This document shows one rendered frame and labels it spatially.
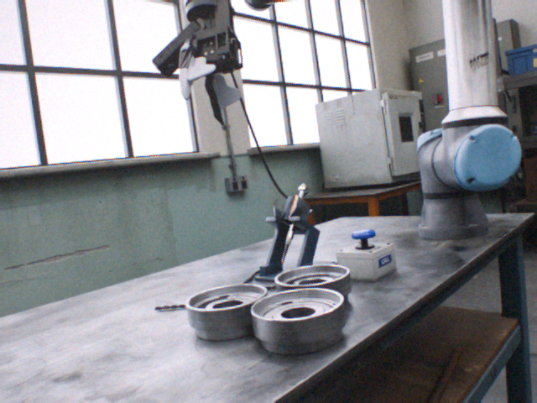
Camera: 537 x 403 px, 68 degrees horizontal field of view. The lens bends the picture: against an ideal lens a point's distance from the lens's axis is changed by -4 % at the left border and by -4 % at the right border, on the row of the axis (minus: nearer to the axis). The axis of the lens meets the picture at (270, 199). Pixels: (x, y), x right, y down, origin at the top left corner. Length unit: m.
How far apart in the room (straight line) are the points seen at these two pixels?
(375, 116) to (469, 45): 1.99
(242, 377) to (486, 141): 0.57
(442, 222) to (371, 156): 1.92
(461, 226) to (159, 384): 0.69
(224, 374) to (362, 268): 0.32
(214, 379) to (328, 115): 2.67
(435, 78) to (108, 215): 3.40
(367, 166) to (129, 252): 1.60
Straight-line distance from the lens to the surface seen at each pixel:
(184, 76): 0.69
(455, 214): 0.93
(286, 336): 0.44
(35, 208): 2.05
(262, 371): 0.43
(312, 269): 0.64
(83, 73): 2.28
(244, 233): 2.64
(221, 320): 0.50
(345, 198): 2.69
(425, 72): 4.54
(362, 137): 2.85
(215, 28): 0.75
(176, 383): 0.44
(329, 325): 0.45
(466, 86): 0.83
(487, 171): 0.80
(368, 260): 0.67
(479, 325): 1.15
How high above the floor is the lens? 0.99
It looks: 4 degrees down
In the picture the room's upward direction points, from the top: 8 degrees counter-clockwise
